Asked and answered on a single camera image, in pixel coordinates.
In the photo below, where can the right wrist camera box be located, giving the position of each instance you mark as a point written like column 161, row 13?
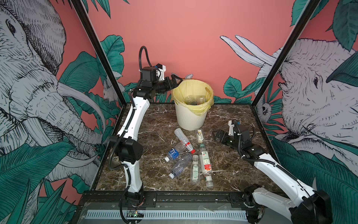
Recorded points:
column 237, row 130

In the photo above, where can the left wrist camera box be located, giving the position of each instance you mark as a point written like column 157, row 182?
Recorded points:
column 153, row 74

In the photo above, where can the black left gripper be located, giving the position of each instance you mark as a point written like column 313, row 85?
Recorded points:
column 173, row 85

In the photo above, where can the white slotted cable duct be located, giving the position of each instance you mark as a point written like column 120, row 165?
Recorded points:
column 167, row 214

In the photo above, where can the clear bottle white cap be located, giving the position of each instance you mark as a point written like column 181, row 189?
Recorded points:
column 180, row 166

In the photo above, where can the black right frame post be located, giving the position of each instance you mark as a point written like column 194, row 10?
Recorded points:
column 300, row 25

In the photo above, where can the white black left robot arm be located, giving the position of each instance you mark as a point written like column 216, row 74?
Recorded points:
column 126, row 151

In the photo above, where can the clear bottle blue cap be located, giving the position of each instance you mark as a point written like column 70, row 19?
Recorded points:
column 175, row 152

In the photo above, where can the white ribbed waste bin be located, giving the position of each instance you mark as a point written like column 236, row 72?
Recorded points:
column 187, row 120

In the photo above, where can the black left frame post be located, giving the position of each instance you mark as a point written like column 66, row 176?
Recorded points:
column 86, row 23

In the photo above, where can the small clear bottle bird label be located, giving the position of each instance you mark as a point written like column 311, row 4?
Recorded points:
column 200, row 136

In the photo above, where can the white bottle red band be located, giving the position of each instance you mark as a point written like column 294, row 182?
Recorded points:
column 185, row 141

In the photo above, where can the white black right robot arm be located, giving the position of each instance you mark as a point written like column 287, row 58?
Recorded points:
column 303, row 204

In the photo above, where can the yellow plastic bin liner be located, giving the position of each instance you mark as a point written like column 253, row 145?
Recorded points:
column 196, row 88

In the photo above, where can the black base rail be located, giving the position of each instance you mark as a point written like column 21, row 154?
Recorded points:
column 233, row 198

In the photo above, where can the tall bottle red green label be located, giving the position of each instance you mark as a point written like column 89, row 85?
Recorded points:
column 205, row 165

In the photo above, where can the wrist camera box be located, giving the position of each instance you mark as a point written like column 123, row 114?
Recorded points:
column 237, row 130
column 153, row 74

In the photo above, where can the black frame post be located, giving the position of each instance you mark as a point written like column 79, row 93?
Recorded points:
column 300, row 25
column 86, row 23

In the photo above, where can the clear bottle green label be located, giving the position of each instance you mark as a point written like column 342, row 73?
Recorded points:
column 195, row 170

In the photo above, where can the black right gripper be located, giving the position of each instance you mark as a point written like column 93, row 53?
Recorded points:
column 225, row 136

